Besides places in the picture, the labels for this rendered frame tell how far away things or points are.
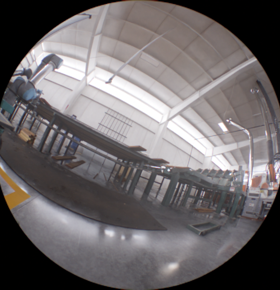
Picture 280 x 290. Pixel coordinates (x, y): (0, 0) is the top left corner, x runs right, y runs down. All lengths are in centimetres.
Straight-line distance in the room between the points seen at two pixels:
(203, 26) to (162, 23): 202
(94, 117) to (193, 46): 818
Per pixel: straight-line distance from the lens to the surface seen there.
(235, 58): 718
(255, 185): 471
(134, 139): 843
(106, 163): 729
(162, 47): 681
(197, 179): 304
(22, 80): 111
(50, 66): 117
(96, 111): 862
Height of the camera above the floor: 49
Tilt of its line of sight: 15 degrees up
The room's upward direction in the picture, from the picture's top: 23 degrees clockwise
